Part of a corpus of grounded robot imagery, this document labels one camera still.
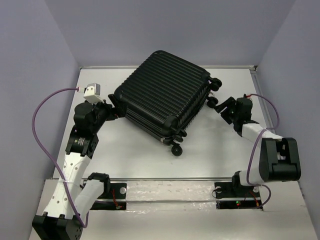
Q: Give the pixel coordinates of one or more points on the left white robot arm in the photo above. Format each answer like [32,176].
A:
[67,213]

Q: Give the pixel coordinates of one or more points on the black hard-shell suitcase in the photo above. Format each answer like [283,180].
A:
[164,94]

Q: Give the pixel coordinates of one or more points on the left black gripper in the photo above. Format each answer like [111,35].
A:
[120,108]

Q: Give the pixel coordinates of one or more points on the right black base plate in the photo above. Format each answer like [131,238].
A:
[229,197]

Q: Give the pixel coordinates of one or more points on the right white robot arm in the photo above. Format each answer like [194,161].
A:
[274,158]

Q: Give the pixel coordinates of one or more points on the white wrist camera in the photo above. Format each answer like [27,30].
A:
[92,93]
[248,96]

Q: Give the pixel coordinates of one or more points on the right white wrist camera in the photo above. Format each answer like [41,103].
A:
[248,96]

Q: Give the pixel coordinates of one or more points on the aluminium rail right edge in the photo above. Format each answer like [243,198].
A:
[269,110]

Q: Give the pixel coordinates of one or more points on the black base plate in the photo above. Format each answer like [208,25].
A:
[229,197]
[114,200]

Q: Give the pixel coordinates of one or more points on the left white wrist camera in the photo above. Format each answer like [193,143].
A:
[92,93]

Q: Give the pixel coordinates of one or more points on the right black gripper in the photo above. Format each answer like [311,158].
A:
[230,102]

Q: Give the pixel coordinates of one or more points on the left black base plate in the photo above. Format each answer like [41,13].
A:
[114,200]

